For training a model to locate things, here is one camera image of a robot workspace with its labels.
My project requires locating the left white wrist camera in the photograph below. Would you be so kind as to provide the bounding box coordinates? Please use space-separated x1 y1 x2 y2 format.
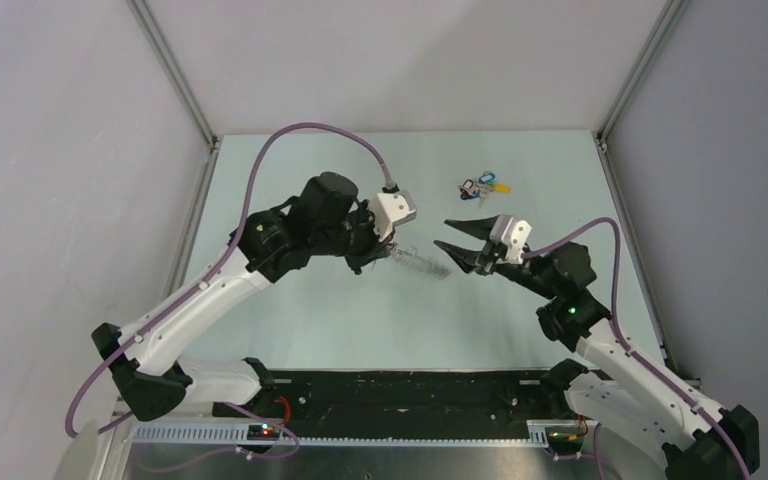
369 190 417 243

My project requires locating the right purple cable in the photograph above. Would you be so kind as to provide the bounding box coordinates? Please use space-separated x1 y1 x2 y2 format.
521 217 756 480

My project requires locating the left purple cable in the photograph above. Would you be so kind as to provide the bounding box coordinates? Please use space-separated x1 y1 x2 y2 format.
64 122 399 475

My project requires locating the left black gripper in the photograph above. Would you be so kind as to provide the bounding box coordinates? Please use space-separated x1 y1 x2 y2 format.
312 199 396 275

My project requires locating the metal disc with keyrings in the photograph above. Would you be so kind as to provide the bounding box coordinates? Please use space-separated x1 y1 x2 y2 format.
389 244 451 279

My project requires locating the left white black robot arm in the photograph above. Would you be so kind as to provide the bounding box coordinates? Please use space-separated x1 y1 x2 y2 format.
92 172 416 422

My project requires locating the purple cable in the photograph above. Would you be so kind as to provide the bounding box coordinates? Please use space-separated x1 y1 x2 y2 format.
521 217 756 480
64 122 399 475

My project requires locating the aluminium frame post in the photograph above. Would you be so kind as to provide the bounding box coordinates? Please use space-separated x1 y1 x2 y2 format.
125 0 220 150
595 0 690 150

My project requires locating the right aluminium frame post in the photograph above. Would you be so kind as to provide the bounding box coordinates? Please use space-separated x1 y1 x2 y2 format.
595 0 690 150

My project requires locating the white slotted cable duct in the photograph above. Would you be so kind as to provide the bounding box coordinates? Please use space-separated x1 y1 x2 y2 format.
131 422 582 448

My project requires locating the left aluminium frame post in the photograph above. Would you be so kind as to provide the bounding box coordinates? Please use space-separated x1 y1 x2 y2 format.
125 0 220 150

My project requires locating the blue key tag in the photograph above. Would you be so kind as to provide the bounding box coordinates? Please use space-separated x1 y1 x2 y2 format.
478 172 496 185

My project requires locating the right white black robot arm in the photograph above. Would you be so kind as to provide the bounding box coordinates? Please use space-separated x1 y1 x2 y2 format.
435 215 760 479

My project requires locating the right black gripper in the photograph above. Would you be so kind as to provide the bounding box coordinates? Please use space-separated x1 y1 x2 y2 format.
434 213 558 301

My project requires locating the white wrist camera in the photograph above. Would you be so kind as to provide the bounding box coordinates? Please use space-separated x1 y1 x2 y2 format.
488 214 532 265
369 190 417 243

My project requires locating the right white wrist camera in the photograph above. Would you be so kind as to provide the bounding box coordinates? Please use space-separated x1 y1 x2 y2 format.
488 214 532 265

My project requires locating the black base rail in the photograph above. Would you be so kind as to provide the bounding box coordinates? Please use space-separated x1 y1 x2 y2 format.
245 370 586 439

